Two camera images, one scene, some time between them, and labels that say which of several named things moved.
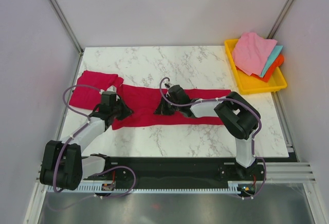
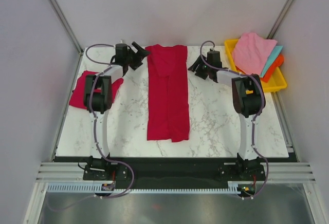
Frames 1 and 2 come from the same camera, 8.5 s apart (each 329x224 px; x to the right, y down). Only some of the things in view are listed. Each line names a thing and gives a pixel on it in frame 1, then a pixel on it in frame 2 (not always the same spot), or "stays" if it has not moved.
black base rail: x=124 y=170 stays
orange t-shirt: x=278 y=61 stays
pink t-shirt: x=251 y=52 stays
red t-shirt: x=144 y=101 → x=167 y=95
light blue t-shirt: x=272 y=56 stays
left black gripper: x=127 y=111 → x=138 y=63
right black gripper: x=162 y=109 → x=199 y=73
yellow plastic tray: x=248 y=84 stays
